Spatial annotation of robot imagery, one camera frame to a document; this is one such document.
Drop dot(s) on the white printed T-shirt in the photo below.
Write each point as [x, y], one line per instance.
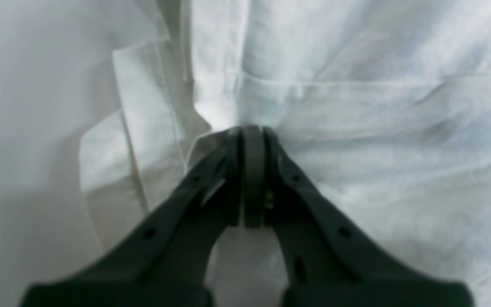
[385, 104]

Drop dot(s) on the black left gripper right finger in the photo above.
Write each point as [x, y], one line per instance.
[329, 260]

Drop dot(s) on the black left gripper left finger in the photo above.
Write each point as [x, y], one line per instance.
[163, 261]

